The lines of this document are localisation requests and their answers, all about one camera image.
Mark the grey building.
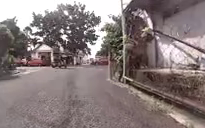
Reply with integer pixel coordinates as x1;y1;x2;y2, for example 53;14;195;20
124;0;205;72

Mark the red vehicle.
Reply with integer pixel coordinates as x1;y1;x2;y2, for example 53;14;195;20
95;57;110;66

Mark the group of trees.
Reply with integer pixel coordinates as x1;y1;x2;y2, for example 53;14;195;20
0;16;34;67

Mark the grey asphalt road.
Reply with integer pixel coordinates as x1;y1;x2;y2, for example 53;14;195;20
0;64;191;128

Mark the red car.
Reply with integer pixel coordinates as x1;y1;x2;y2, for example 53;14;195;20
26;58;46;67

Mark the pale concrete roadside strip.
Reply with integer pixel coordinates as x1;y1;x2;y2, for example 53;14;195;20
107;77;205;128

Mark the green tree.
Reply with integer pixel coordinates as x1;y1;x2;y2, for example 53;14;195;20
96;14;124;63

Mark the dark vehicle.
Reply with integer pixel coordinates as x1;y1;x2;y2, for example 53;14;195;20
50;58;68;69

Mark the white house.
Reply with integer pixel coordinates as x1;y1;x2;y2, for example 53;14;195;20
29;43;88;67

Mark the wire mesh fence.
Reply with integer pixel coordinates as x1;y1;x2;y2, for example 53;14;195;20
127;29;205;114

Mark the tall grey pole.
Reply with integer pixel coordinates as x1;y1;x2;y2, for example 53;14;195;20
120;0;128;84

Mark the large leafy tree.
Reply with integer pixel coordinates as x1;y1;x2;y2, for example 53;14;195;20
29;2;103;66

